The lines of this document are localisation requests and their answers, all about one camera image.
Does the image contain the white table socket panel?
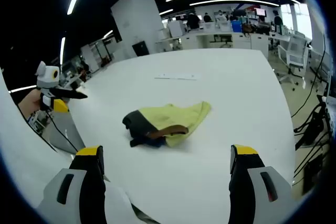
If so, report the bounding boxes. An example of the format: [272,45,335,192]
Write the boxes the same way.
[154,72,202,81]

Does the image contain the thin black hanging cable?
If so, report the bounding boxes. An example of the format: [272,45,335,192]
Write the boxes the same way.
[290,34,329,119]

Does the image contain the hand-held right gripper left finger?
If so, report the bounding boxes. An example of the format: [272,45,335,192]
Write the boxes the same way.
[36,144,108,224]

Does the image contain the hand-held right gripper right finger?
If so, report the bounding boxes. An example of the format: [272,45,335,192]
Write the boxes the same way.
[227,144,294,224]

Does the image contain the white office chair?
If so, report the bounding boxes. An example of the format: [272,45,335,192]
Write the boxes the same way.
[277,35,311,86]

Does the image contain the person's left hand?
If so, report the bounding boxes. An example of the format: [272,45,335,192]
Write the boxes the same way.
[17,89,45,120]

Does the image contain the yellow garment grey blue sleeves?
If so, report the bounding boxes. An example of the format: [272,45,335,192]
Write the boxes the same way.
[122,100,212,148]

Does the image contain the long white counter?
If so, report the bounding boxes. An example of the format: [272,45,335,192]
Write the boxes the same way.
[181,27,271,51]

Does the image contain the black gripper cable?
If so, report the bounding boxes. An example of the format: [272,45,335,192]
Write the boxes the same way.
[45,108,79,154]

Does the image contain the white cabinet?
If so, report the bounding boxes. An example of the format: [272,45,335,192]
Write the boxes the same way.
[167,20,184,38]

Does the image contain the blue storage box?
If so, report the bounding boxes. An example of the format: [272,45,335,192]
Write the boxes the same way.
[230,20,243,33]

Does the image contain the black flat panel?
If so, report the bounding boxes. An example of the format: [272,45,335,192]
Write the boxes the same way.
[132,40,150,57]

